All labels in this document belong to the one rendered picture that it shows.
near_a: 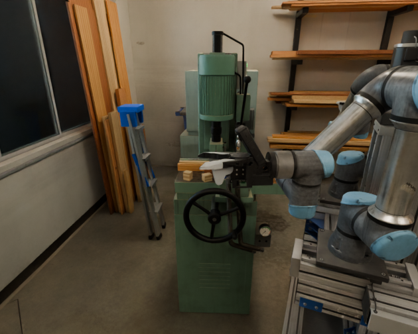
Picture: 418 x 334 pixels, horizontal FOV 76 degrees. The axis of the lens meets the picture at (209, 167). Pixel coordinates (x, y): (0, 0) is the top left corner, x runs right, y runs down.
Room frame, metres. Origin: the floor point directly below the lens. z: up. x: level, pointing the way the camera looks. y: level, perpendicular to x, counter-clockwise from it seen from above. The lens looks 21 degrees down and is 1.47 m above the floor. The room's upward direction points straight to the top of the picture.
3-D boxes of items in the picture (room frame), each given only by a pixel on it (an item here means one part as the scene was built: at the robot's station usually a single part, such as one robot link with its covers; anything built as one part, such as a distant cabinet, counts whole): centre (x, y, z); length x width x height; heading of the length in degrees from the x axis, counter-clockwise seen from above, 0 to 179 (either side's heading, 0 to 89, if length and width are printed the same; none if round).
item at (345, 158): (1.28, -0.72, 0.98); 0.13 x 0.12 x 0.14; 82
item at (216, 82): (1.41, -0.04, 1.35); 0.18 x 0.18 x 0.31
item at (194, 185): (1.30, -0.13, 0.87); 0.61 x 0.30 x 0.06; 88
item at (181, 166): (1.41, -0.16, 0.92); 0.67 x 0.02 x 0.04; 88
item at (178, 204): (1.53, -0.04, 0.76); 0.57 x 0.45 x 0.09; 178
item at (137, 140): (2.13, 0.55, 0.58); 0.27 x 0.25 x 1.16; 85
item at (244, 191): (1.22, -0.12, 0.92); 0.15 x 0.13 x 0.09; 88
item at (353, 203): (0.82, -0.52, 0.98); 0.13 x 0.12 x 0.14; 3
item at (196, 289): (1.53, -0.04, 0.36); 0.58 x 0.45 x 0.71; 178
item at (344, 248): (0.83, -0.52, 0.87); 0.15 x 0.15 x 0.10
